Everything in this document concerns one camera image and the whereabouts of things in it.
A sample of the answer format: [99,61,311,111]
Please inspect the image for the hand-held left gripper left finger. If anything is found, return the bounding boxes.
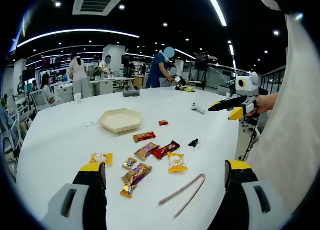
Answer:
[41,161,109,230]

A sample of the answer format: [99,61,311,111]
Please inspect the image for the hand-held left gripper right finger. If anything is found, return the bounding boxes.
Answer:
[207,159,295,230]

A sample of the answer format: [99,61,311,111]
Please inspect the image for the small gold candy food packet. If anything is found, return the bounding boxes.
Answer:
[122,157,138,169]
[119,183,138,198]

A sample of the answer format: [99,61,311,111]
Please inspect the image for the yellow cake food packet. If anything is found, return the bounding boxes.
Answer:
[89,152,114,165]
[167,152,188,173]

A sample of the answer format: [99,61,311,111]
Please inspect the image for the pink food tongs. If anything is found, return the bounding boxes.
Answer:
[158,173,207,218]

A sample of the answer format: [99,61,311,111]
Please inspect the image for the black food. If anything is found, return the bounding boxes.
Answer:
[187,138,205,149]

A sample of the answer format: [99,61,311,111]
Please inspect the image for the gold purple food packet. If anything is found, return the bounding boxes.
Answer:
[133,142,161,158]
[121,162,153,186]

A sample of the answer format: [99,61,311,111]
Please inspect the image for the dark red food bar packet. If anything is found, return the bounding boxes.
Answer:
[151,140,181,160]

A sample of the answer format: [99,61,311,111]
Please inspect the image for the orange brown food bar packet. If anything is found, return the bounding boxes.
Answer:
[132,131,157,143]

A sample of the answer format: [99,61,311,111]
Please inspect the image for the beige hexagonal container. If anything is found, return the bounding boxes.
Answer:
[98,108,142,134]

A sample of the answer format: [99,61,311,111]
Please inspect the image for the person's right hand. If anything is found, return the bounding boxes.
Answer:
[252,92,279,115]

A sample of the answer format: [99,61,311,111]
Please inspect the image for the black screen on tripod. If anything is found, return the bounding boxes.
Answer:
[195,51,208,70]

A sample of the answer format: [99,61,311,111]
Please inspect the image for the operator in white shirt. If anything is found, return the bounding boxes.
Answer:
[246,13,320,215]

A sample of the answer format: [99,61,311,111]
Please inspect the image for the curved ceiling light strip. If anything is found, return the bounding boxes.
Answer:
[16,28,140,48]
[202,0,228,27]

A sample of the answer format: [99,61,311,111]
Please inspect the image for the white office chair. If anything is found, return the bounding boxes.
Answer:
[29,89,52,114]

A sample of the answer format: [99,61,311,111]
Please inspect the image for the white office desk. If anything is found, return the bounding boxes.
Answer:
[88,77,136,95]

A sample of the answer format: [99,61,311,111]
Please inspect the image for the green potted plant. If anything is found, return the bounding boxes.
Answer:
[90,67,101,81]

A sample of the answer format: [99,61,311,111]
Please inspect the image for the ceiling air conditioner vent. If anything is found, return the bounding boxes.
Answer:
[72,0,124,16]

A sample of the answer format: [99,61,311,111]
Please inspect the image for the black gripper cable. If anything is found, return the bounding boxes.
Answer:
[238,115,260,162]

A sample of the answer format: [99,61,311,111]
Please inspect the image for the grey headset strap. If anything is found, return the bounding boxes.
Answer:
[122,86,140,98]

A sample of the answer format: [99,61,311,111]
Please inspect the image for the wall mounted screen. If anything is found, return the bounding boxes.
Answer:
[41,55,62,71]

